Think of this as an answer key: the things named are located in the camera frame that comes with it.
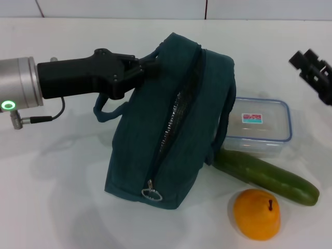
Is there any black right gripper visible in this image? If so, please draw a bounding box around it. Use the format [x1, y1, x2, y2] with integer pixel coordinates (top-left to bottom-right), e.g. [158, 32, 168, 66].
[288, 48, 332, 106]

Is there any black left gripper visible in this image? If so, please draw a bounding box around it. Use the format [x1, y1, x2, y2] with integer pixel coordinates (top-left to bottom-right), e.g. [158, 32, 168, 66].
[37, 48, 161, 101]

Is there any teal fabric lunch bag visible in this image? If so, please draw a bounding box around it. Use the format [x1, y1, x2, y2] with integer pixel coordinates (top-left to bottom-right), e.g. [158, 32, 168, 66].
[93, 32, 237, 210]

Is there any clear blue-rimmed food container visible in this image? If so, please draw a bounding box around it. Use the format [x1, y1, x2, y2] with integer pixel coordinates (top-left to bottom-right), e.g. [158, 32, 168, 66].
[223, 97, 292, 158]

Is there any green cucumber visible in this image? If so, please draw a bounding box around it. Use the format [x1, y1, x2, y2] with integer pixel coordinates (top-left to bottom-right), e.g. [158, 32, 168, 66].
[213, 149, 320, 207]

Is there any orange pear fruit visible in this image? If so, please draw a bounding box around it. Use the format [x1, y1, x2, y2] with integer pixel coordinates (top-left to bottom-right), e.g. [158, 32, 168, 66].
[233, 188, 281, 241]

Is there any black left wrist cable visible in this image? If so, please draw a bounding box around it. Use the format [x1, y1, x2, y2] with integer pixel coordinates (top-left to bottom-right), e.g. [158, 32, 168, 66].
[10, 96, 65, 130]

